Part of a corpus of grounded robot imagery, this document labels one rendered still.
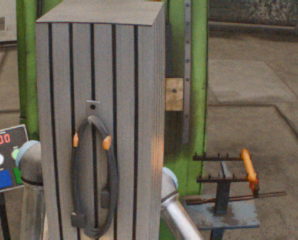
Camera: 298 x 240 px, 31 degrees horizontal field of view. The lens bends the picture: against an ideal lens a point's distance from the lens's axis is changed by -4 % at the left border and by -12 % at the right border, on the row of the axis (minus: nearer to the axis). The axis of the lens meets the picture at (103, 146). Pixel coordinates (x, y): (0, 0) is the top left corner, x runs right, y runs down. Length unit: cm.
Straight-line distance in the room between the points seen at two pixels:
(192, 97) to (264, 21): 643
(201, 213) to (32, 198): 109
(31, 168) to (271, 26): 763
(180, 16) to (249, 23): 646
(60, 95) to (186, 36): 157
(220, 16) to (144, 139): 777
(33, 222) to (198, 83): 122
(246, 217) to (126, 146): 163
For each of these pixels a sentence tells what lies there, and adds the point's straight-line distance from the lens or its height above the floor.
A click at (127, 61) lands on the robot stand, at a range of 115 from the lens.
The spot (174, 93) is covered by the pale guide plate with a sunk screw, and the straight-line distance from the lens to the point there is 278.
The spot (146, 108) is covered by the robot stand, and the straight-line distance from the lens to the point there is 118.
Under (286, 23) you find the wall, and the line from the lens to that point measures 933.
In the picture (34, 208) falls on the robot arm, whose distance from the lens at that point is 196.
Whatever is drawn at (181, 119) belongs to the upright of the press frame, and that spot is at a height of 113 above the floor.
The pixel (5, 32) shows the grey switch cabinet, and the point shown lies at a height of 24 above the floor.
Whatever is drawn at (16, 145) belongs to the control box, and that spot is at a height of 113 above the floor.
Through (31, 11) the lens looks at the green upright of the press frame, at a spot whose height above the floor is 172.
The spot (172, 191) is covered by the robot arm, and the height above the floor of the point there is 126.
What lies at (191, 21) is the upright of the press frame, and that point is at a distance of 270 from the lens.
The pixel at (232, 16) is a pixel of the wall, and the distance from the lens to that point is 899.
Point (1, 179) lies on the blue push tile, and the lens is 261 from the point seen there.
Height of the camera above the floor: 231
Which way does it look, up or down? 27 degrees down
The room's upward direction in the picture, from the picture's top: 1 degrees counter-clockwise
